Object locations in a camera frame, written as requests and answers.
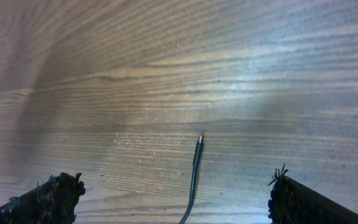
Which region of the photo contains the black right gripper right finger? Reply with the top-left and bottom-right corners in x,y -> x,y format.
268,167 -> 358,224

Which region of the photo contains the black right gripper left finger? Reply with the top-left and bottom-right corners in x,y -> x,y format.
0,172 -> 86,224

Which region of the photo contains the black charger cable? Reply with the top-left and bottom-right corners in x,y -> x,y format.
178,134 -> 204,224

